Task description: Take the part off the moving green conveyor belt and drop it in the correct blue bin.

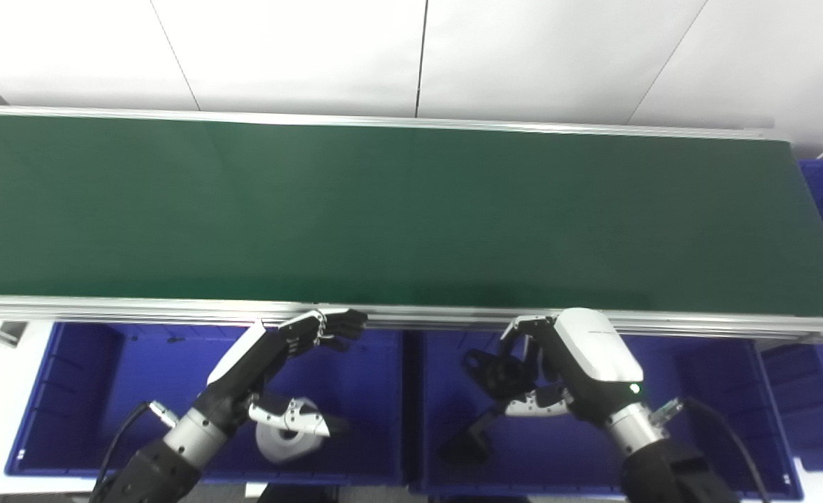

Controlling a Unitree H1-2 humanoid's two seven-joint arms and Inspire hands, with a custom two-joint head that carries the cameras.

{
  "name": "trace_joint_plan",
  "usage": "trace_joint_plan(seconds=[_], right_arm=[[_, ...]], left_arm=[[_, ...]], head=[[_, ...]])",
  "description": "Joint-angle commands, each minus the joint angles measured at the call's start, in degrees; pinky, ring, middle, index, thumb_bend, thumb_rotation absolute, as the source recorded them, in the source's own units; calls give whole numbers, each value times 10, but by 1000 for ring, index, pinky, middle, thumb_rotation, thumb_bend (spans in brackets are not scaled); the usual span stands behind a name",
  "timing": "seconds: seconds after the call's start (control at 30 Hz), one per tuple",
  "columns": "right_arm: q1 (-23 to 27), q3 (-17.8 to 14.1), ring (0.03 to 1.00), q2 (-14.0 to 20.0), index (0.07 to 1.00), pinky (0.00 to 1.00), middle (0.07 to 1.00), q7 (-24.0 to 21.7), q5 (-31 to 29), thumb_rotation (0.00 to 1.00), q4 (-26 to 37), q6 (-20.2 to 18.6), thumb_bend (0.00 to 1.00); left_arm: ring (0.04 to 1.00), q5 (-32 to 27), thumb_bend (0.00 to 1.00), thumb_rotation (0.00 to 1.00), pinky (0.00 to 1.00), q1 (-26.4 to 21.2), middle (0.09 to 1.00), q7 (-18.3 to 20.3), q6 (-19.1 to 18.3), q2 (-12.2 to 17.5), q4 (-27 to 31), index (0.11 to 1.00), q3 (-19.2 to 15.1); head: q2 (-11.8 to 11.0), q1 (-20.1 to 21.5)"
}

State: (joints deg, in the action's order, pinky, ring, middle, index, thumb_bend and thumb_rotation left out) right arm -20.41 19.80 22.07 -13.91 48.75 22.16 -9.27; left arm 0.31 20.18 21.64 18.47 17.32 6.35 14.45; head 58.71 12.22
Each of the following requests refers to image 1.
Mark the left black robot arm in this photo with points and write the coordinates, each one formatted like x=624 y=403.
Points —
x=160 y=468

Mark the black bracket part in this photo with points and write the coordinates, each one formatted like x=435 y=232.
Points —
x=467 y=440

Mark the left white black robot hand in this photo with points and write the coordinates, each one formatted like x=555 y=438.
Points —
x=244 y=370

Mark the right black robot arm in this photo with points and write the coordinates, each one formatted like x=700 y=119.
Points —
x=670 y=471

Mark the black flange part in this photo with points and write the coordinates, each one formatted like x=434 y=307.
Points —
x=495 y=374

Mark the green conveyor belt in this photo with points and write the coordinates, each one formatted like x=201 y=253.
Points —
x=383 y=209
x=139 y=306

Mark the white cylindrical part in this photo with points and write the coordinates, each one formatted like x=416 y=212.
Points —
x=282 y=443

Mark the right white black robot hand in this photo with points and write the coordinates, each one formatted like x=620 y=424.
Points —
x=593 y=356

